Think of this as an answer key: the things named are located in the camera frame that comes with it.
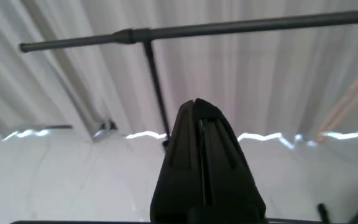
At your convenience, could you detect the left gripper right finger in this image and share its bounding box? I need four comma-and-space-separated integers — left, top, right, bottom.
194, 98, 267, 222

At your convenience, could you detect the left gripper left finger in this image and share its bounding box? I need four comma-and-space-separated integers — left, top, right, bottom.
150, 100, 205, 222

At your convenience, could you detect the pink clothes hanger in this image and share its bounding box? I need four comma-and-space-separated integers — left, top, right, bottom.
318, 52, 358, 141

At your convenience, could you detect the white curtain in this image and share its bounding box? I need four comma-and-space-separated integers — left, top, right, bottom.
0, 0, 117, 142
20, 0, 358, 150

